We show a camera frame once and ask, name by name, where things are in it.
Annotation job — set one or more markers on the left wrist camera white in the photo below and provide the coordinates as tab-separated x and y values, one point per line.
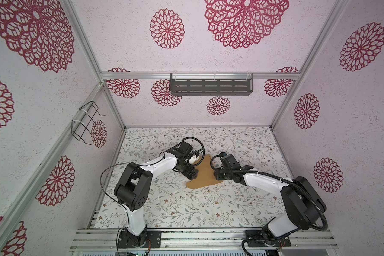
193	159

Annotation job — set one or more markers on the dark metal wall shelf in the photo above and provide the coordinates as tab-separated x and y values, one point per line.
210	87

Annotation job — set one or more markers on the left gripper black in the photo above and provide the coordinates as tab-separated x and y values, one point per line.
189	174

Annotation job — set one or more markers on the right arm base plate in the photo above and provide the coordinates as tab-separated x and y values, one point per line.
260	238

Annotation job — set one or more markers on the brown cardboard box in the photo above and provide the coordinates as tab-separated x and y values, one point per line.
205	176

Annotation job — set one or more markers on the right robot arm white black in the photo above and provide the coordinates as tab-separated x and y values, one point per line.
304	208

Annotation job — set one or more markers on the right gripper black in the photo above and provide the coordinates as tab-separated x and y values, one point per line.
218	174

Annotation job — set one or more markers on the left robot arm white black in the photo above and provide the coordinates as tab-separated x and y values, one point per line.
132	189

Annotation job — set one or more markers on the black wire wall rack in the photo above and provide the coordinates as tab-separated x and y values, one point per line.
90	129

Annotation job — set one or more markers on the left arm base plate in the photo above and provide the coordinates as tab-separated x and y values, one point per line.
147	239

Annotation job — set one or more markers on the aluminium front rail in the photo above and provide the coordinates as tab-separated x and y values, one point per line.
199	239

